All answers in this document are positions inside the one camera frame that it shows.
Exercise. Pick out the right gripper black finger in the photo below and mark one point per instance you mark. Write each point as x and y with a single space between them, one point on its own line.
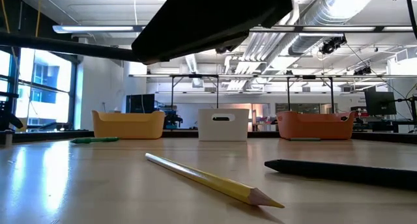
176 9
221 28

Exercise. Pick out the yellow pencil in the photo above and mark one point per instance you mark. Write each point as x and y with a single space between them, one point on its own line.
211 181

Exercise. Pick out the green pen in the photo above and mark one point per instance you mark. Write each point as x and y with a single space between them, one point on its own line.
94 140

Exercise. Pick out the overhead LED light bar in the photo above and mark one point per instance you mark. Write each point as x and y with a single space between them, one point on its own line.
97 28

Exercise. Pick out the black computer monitor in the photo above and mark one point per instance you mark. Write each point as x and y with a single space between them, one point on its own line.
379 103
140 103

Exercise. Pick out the white plastic bin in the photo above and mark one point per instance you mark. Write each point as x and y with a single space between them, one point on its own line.
208 129

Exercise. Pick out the yellow plastic bin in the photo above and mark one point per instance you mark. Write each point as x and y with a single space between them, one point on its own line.
128 126

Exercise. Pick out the orange plastic bin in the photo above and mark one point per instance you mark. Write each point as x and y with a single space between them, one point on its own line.
314 126

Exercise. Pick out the large window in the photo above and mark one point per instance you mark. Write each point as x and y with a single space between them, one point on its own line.
45 87

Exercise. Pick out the black pen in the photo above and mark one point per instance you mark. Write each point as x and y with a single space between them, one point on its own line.
342 173

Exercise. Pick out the black ceiling camera rig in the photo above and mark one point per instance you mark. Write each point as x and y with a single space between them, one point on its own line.
329 46

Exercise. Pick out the black background workstation frame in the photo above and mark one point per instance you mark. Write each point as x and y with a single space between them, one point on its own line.
288 93

